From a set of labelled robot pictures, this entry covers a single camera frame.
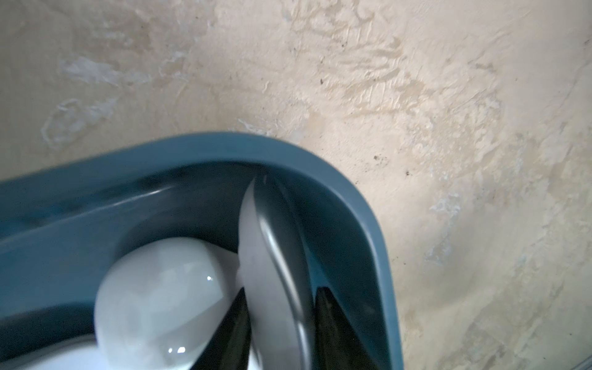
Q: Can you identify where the white slim mouse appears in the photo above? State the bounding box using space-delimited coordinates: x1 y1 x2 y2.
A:
1 335 109 370

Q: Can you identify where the silver mouse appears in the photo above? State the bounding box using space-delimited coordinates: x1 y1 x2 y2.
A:
238 174 315 369

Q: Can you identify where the white rounded mouse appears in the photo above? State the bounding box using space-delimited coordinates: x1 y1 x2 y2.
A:
94 237 239 369

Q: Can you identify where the teal plastic storage box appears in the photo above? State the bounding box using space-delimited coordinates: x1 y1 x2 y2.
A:
1 133 404 369

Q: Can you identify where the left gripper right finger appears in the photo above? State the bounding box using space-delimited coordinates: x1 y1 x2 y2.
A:
314 287 378 370

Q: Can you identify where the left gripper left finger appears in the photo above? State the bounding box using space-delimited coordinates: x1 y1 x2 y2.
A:
190 288 251 370

